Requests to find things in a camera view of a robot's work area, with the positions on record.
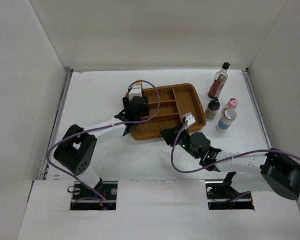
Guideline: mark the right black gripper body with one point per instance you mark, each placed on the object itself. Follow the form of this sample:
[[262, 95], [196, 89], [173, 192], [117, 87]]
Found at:
[[184, 141]]

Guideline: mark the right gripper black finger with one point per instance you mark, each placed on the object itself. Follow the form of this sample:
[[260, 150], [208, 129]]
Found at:
[[169, 135], [177, 129]]

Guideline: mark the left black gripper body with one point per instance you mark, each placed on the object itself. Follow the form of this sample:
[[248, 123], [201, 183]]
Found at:
[[145, 114]]

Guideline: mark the red sauce bottle green label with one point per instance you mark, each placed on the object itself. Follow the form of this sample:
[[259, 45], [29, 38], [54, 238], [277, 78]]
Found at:
[[139, 83]]

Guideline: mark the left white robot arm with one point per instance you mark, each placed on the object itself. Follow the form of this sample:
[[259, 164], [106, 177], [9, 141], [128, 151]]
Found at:
[[76, 154]]

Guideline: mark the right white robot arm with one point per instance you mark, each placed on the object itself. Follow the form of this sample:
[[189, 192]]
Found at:
[[268, 170]]

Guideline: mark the woven wicker divided tray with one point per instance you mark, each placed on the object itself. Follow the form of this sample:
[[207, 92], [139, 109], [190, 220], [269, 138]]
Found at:
[[175, 101]]

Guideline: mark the small brown black-capped bottle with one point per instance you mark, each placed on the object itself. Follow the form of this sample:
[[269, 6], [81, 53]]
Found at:
[[213, 108]]

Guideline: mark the silver-capped blue label shaker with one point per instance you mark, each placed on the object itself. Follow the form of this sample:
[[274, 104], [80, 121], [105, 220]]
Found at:
[[227, 119]]

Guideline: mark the pink-capped spice bottle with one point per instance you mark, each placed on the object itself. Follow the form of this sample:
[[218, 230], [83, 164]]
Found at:
[[232, 104]]

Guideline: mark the tall dark soy sauce bottle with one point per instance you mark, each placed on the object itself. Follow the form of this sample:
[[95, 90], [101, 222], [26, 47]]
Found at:
[[219, 81]]

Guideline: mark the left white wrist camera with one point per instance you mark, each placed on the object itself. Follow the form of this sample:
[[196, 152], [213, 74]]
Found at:
[[135, 90]]

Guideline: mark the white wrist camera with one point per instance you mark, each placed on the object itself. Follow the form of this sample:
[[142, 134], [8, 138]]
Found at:
[[188, 119], [135, 90]]

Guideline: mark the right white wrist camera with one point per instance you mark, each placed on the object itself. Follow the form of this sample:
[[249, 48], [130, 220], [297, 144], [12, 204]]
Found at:
[[188, 119]]

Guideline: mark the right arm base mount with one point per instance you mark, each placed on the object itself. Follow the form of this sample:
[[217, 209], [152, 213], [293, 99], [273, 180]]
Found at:
[[221, 196]]

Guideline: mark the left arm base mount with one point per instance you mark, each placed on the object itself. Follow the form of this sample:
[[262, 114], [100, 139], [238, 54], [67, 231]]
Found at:
[[83, 199]]

